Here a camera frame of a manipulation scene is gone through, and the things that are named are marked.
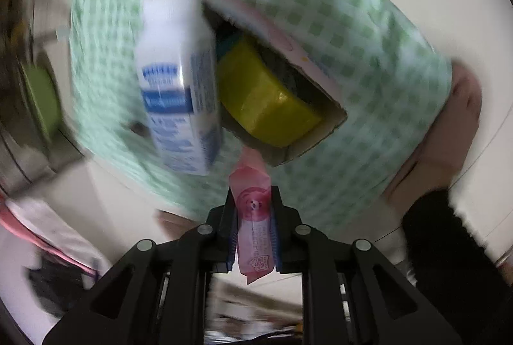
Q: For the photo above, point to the yellow tape roll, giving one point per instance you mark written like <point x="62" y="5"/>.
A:
<point x="260" y="100"/>

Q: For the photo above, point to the person's leg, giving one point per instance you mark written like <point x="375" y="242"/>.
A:
<point x="441" y="228"/>

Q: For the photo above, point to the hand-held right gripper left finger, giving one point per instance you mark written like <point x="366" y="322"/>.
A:
<point x="231" y="244"/>

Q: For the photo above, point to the pink edged white cloth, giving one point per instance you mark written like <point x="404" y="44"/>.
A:
<point x="48" y="224"/>

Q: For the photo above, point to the cardboard box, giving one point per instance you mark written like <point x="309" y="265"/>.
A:
<point x="272" y="34"/>

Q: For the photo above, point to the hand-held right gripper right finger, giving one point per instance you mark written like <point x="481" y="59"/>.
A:
<point x="275" y="244"/>

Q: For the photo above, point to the pink packet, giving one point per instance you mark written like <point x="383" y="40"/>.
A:
<point x="252" y="200"/>

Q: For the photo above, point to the white blue carton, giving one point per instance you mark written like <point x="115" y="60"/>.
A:
<point x="168" y="60"/>

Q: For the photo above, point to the green plastic basin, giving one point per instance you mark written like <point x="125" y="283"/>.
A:
<point x="40" y="96"/>

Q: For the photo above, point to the dark cloth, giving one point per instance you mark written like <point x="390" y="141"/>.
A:
<point x="56" y="285"/>

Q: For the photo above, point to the green checked cloth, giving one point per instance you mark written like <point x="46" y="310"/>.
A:
<point x="320" y="8"/>

